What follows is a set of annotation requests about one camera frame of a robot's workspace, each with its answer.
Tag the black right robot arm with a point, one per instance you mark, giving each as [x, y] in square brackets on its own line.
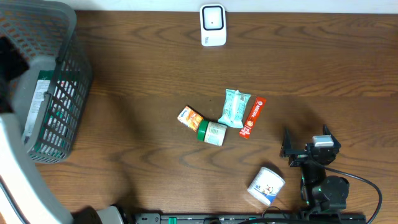
[323, 194]

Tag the teal white snack packet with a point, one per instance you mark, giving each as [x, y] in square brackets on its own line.
[234, 108]

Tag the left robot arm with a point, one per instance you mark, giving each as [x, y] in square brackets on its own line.
[25, 197]

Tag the red coffee stick sachet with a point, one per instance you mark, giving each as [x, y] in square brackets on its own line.
[250, 122]

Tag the white blue labelled jar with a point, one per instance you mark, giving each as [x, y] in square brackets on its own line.
[266, 186]

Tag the white barcode scanner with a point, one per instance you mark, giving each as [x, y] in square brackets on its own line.
[213, 25]

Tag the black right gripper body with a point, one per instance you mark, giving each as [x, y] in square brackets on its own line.
[298, 160]

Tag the grey plastic mesh basket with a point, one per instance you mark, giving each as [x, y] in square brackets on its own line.
[49, 98]

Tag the green lid white jar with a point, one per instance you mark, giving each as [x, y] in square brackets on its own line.
[211, 132]

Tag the small orange carton box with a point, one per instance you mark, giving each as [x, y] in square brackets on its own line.
[190, 118]

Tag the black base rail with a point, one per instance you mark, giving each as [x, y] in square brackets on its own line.
[156, 218]

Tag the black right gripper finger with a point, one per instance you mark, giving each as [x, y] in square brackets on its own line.
[326, 131]
[286, 148]

